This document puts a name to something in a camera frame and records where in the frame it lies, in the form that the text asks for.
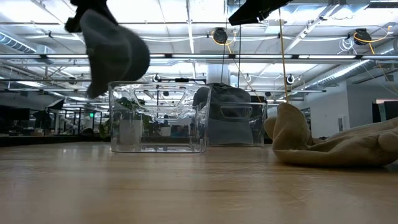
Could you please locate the black ceiling cable reel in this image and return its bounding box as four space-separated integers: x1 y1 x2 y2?
212 27 229 45
353 27 373 47

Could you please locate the black hanging cable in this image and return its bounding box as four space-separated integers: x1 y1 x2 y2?
217 0 229 85
237 0 242 88

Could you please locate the white column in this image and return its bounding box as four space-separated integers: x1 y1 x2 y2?
206 63 231 86

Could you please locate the silver ventilation duct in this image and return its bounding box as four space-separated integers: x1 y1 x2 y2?
306 40 398 88

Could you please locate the dark monitor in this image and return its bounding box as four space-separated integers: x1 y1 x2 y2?
371 101 398 122

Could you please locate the beige cap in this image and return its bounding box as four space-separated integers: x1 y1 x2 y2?
263 102 313 152
272 116 398 168

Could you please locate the grey cap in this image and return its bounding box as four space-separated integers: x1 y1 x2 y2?
79 9 151 100

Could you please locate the black overhead bar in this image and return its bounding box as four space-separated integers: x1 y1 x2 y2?
157 77 207 85

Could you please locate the grey garment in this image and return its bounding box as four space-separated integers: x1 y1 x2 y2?
192 82 259 147

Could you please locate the clear plastic bin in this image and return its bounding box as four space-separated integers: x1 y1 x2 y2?
108 81 212 154
207 101 268 147

